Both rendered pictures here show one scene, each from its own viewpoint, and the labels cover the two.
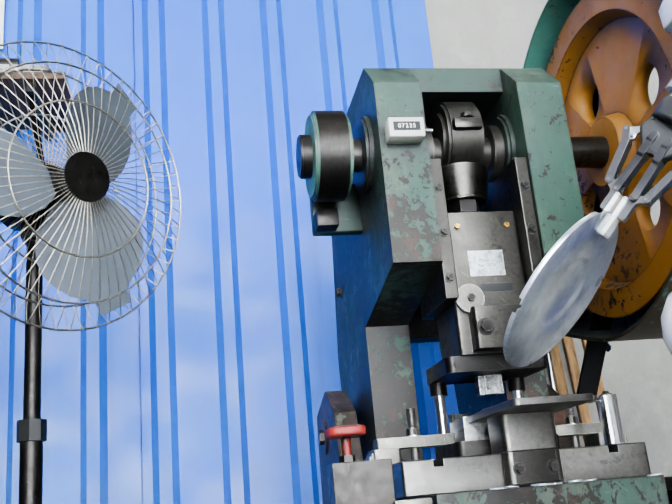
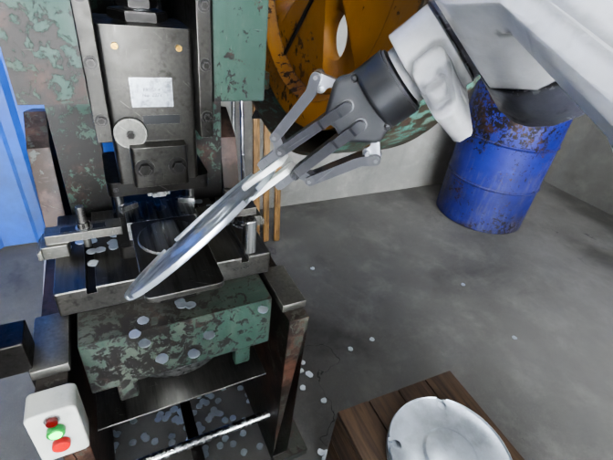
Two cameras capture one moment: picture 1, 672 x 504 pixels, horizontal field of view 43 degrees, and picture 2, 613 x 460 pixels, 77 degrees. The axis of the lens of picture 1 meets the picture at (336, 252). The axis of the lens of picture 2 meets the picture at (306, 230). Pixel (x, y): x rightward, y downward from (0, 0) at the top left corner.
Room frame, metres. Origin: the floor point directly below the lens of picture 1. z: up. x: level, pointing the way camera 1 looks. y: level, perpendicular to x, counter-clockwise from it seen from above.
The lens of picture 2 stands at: (0.84, -0.34, 1.27)
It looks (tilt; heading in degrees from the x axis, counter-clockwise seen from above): 33 degrees down; 340
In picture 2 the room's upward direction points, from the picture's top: 8 degrees clockwise
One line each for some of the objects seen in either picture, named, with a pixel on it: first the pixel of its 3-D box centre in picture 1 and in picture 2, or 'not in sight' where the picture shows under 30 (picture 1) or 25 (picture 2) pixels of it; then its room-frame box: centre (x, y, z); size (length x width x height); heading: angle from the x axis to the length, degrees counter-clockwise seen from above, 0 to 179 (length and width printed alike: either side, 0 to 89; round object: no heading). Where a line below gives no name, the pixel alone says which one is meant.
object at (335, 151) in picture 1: (340, 168); not in sight; (1.65, -0.02, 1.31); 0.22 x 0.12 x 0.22; 10
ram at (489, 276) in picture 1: (481, 282); (150, 100); (1.63, -0.28, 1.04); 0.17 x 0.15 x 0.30; 10
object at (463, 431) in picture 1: (494, 428); (161, 216); (1.67, -0.27, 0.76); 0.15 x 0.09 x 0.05; 100
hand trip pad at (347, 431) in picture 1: (346, 451); not in sight; (1.39, 0.01, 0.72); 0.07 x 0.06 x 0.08; 10
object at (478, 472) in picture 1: (500, 473); (163, 244); (1.67, -0.27, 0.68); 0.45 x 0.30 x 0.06; 100
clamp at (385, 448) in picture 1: (408, 436); (78, 226); (1.64, -0.10, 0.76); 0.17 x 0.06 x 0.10; 100
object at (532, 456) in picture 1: (531, 442); (176, 274); (1.50, -0.30, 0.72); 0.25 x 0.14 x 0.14; 10
